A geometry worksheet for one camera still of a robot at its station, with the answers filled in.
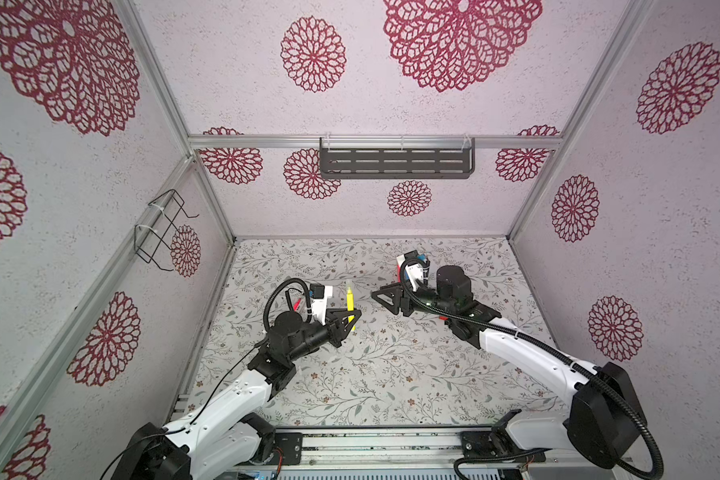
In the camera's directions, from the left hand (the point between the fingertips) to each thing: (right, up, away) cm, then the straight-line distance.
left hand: (358, 317), depth 74 cm
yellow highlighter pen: (-2, +5, -3) cm, 7 cm away
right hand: (+5, +7, -1) cm, 9 cm away
